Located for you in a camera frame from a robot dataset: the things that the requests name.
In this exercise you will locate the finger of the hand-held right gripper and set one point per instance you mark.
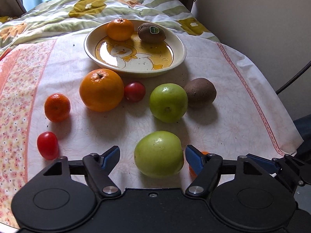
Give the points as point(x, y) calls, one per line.
point(261, 163)

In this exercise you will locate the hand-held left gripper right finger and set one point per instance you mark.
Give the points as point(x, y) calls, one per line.
point(194, 159)

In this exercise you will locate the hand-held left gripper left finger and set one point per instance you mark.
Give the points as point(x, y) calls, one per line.
point(110, 157)

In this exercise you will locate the small mandarin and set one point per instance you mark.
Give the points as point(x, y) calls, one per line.
point(57, 108)
point(191, 171)

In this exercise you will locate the green apple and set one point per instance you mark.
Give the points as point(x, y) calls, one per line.
point(158, 156)
point(168, 103)

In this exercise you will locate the oblong red tomato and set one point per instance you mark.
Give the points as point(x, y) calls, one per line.
point(47, 146)

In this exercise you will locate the plain brown kiwi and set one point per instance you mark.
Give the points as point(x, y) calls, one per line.
point(201, 93)

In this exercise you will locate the large orange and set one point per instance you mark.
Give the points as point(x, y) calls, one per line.
point(101, 91)

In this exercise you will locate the round red tomato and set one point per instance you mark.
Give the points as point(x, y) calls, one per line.
point(135, 92)

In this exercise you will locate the cream bowl with duck print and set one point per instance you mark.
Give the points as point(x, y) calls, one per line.
point(145, 63)

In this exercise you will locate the white pink floral tablecloth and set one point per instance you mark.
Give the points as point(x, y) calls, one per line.
point(243, 116)

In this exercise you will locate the mandarin with green stem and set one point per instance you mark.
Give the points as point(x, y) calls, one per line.
point(120, 29)

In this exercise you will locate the kiwi with green sticker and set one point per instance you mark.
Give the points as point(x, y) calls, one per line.
point(151, 34)

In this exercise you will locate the floral green yellow quilt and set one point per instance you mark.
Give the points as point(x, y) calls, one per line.
point(60, 21)

